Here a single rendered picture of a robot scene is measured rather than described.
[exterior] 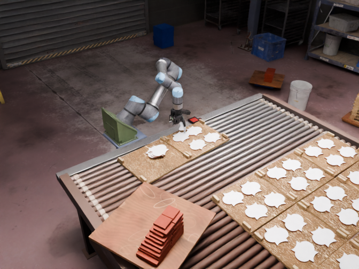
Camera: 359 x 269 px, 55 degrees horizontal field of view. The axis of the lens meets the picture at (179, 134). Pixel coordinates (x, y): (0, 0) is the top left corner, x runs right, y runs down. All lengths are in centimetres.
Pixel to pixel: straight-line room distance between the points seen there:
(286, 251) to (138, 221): 82
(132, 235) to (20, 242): 173
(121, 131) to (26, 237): 136
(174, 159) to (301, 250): 105
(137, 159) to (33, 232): 138
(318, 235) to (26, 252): 235
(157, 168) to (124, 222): 61
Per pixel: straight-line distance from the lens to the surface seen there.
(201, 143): 266
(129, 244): 187
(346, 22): 671
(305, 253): 206
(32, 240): 343
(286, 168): 254
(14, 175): 417
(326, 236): 218
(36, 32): 685
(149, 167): 245
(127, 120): 276
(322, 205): 235
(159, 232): 172
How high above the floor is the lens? 251
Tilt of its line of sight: 35 degrees down
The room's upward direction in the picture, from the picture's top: 1 degrees clockwise
